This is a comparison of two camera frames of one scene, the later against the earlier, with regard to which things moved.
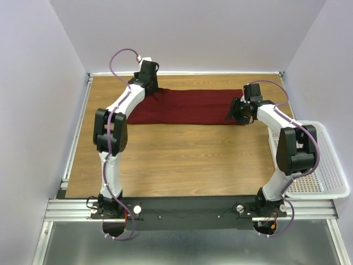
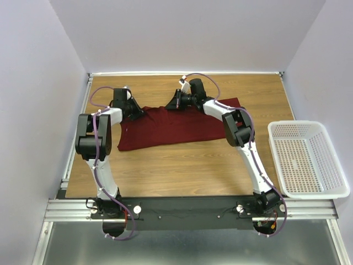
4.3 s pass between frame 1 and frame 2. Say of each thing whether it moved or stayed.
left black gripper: moved
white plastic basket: stayed
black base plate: stayed
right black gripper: moved
